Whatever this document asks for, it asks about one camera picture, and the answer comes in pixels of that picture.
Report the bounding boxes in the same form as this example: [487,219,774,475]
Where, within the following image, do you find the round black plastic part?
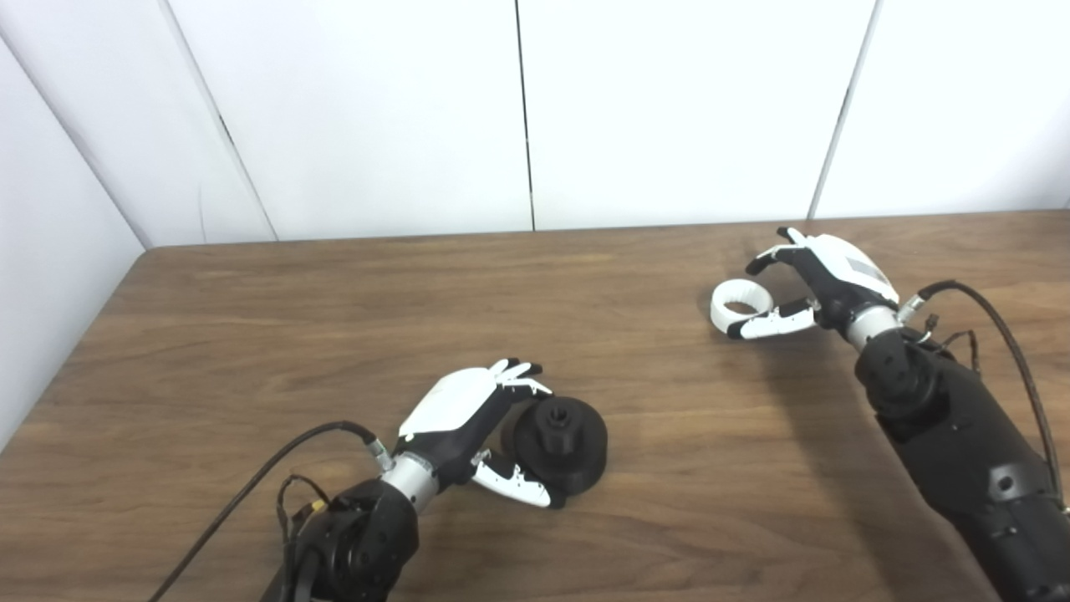
[500,396,609,496]

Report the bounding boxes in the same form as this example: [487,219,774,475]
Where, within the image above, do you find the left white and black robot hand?
[393,358,568,509]

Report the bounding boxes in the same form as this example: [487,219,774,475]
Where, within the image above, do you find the thin wires on arm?
[915,314,982,375]
[275,474,332,548]

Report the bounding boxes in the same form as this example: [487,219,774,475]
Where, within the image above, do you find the thin wires on left arm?
[275,474,332,548]

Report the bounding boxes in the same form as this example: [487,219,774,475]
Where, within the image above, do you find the white toothed plastic ring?
[710,279,774,331]

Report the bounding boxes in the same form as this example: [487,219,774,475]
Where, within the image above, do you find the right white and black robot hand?
[726,227,902,341]

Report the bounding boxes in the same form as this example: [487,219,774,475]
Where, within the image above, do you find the thin wires on right arm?
[915,314,982,375]

